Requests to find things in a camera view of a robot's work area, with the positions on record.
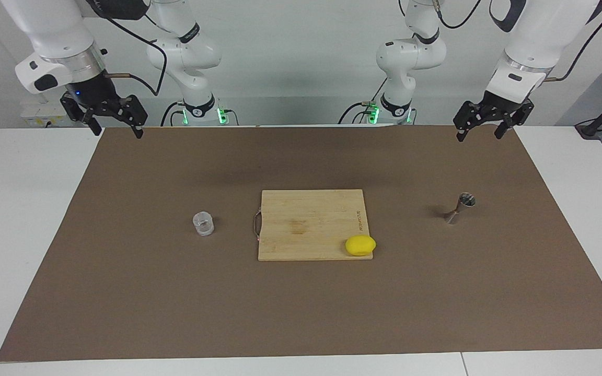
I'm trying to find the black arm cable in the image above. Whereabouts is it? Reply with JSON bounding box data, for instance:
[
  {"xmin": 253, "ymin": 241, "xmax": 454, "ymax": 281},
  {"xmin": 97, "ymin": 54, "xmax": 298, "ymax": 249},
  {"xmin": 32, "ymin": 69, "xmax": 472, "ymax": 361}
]
[
  {"xmin": 103, "ymin": 10, "xmax": 168, "ymax": 97},
  {"xmin": 434, "ymin": 0, "xmax": 602, "ymax": 83}
]

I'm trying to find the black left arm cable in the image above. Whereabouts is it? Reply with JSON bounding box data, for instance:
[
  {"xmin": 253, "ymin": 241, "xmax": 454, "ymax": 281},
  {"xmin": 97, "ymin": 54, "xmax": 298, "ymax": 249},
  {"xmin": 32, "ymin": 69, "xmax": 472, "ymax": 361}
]
[{"xmin": 434, "ymin": 0, "xmax": 602, "ymax": 83}]

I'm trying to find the black base cable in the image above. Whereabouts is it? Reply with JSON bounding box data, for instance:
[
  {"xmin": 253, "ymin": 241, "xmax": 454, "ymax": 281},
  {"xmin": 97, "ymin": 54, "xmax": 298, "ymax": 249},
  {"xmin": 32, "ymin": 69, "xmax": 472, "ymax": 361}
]
[
  {"xmin": 161, "ymin": 101, "xmax": 184, "ymax": 126},
  {"xmin": 339, "ymin": 77, "xmax": 388, "ymax": 125}
]

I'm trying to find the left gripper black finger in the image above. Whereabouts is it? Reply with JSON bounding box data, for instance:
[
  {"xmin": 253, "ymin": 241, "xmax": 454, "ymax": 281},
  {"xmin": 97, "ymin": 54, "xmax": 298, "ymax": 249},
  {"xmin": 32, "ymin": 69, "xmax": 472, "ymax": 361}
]
[
  {"xmin": 494, "ymin": 99, "xmax": 535, "ymax": 139},
  {"xmin": 454, "ymin": 102, "xmax": 487, "ymax": 143}
]

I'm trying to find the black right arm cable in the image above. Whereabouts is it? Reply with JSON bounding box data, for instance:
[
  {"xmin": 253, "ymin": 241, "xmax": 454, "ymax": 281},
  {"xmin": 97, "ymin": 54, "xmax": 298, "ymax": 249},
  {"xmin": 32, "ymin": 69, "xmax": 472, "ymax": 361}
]
[{"xmin": 103, "ymin": 10, "xmax": 168, "ymax": 97}]

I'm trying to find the steel jigger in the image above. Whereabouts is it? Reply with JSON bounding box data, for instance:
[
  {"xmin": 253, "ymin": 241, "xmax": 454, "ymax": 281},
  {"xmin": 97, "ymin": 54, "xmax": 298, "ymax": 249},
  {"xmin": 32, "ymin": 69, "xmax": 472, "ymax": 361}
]
[{"xmin": 445, "ymin": 192, "xmax": 478, "ymax": 225}]

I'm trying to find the brown table mat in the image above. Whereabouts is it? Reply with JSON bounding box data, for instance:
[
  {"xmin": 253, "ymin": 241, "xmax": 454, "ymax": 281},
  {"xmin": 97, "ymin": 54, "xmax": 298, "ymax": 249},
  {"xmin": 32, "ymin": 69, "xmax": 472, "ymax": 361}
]
[{"xmin": 0, "ymin": 124, "xmax": 602, "ymax": 362}]

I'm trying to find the bamboo cutting board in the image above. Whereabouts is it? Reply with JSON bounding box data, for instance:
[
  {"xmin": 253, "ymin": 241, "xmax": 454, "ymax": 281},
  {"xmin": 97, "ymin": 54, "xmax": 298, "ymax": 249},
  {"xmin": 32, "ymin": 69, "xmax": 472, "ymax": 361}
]
[{"xmin": 253, "ymin": 189, "xmax": 374, "ymax": 262}]

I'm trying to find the yellow lemon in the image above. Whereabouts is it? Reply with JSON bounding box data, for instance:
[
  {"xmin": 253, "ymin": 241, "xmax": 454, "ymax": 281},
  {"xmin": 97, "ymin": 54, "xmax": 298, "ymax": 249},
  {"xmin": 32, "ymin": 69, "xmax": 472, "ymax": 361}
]
[{"xmin": 345, "ymin": 235, "xmax": 377, "ymax": 257}]

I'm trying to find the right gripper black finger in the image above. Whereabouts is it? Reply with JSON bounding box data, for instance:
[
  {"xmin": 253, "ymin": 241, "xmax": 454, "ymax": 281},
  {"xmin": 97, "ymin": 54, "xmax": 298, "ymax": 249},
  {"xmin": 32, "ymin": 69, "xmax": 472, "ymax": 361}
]
[
  {"xmin": 61, "ymin": 93, "xmax": 104, "ymax": 137},
  {"xmin": 108, "ymin": 95, "xmax": 148, "ymax": 139}
]

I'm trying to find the clear glass cup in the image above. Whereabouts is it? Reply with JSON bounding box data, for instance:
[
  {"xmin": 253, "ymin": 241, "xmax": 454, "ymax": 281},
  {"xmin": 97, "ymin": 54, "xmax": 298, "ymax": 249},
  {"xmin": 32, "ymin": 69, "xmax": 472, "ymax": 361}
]
[{"xmin": 192, "ymin": 210, "xmax": 215, "ymax": 237}]

